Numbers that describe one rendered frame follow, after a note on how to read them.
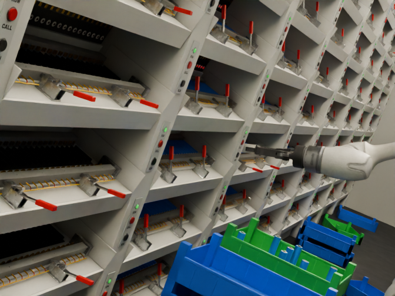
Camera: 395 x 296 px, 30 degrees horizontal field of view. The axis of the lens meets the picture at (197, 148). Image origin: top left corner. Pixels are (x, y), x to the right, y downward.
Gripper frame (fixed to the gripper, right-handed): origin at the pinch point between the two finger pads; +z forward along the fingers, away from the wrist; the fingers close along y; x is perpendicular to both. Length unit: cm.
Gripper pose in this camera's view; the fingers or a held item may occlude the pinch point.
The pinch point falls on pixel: (247, 148)
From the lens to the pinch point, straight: 249.3
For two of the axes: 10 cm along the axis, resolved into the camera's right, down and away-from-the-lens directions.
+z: -9.3, -1.5, 3.4
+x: -1.4, 9.9, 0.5
